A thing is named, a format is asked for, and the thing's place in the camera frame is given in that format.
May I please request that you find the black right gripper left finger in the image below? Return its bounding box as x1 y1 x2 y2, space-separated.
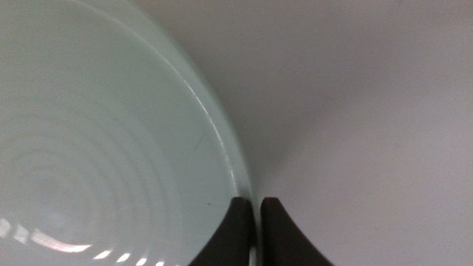
188 196 256 266

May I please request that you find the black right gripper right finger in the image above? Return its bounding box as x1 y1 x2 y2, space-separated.
259 197 336 266

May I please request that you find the pale green shallow bowl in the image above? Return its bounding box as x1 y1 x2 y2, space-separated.
0 0 259 266

